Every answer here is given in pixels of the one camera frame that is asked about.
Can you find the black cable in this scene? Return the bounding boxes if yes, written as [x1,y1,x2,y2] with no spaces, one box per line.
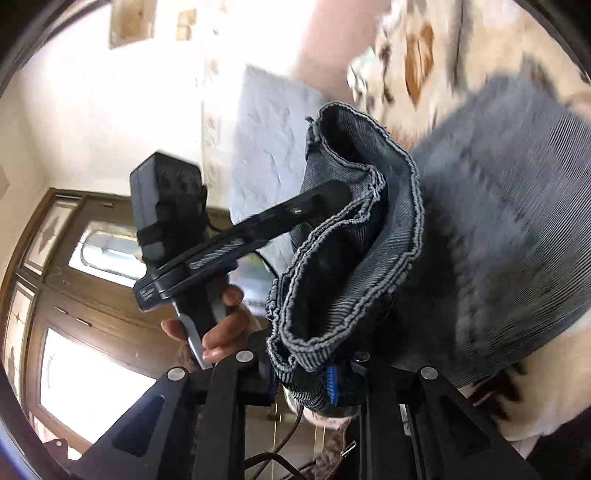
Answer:
[243,400,320,480]

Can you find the black camera box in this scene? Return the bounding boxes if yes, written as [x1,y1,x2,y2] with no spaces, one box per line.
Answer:
[129,152,207,271]

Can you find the blue denim jeans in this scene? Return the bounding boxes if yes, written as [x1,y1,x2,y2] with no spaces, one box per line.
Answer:
[264,73,591,414]

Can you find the pink pillow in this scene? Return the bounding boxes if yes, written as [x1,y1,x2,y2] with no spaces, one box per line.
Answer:
[291,0,391,101]

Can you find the person's left hand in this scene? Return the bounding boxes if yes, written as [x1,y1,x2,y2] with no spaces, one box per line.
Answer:
[160,284,263,365]

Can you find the beige leaf-print blanket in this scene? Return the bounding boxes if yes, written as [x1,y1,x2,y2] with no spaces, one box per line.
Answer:
[348,1,590,442]

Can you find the brown wooden door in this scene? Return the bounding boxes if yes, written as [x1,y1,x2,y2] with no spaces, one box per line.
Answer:
[1,189,196,460]

